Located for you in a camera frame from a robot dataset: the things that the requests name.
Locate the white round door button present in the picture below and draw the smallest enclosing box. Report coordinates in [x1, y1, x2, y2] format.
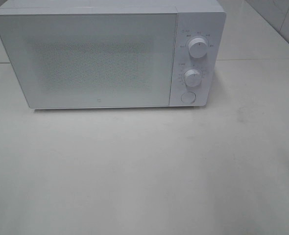
[181, 92, 196, 104]

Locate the white microwave door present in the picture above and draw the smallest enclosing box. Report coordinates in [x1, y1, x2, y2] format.
[0, 14, 177, 109]

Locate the white microwave oven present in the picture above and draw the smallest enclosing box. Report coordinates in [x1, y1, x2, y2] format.
[0, 0, 226, 108]

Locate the white adjacent table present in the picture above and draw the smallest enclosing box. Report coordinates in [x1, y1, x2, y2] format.
[217, 0, 289, 60]

